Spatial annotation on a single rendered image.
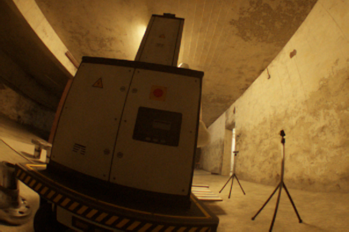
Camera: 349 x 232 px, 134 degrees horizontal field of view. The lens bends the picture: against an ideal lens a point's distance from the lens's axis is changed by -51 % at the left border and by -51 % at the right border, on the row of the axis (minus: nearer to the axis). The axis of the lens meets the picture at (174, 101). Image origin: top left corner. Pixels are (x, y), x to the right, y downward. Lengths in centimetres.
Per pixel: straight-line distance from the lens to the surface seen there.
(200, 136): 115
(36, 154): 236
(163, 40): 132
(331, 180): 259
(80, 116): 60
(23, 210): 88
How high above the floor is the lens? 49
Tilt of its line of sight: 22 degrees up
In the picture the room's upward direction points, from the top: 9 degrees clockwise
